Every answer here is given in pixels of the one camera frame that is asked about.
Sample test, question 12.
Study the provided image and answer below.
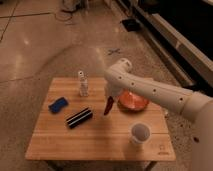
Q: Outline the red pepper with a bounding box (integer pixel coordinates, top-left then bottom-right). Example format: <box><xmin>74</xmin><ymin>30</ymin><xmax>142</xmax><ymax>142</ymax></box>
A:
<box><xmin>104</xmin><ymin>96</ymin><xmax>114</xmax><ymax>115</ymax></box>

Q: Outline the orange plate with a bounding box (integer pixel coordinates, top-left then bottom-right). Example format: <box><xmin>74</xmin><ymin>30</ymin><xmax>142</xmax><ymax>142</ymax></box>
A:
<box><xmin>118</xmin><ymin>90</ymin><xmax>149</xmax><ymax>111</ymax></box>

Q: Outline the wooden table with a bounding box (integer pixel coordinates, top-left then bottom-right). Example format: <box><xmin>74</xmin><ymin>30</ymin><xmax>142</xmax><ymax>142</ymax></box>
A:
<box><xmin>25</xmin><ymin>78</ymin><xmax>176</xmax><ymax>161</ymax></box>

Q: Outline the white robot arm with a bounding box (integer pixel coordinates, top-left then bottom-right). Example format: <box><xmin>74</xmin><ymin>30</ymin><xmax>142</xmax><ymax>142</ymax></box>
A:
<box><xmin>104</xmin><ymin>58</ymin><xmax>213</xmax><ymax>171</ymax></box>

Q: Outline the black striped box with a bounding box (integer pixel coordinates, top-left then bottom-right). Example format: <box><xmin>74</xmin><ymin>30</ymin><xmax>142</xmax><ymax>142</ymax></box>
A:
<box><xmin>66</xmin><ymin>108</ymin><xmax>93</xmax><ymax>129</ymax></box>

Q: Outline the black floor box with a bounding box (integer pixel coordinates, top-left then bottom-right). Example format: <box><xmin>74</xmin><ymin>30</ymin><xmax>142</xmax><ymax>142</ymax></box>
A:
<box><xmin>121</xmin><ymin>19</ymin><xmax>140</xmax><ymax>32</ymax></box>

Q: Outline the blue sponge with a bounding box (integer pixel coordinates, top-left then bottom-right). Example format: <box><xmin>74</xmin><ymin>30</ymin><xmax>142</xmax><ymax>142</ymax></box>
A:
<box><xmin>48</xmin><ymin>97</ymin><xmax>68</xmax><ymax>113</ymax></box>

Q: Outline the clear plastic bottle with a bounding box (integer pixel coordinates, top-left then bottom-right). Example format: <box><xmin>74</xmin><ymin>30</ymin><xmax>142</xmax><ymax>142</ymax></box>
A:
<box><xmin>78</xmin><ymin>71</ymin><xmax>89</xmax><ymax>97</ymax></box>

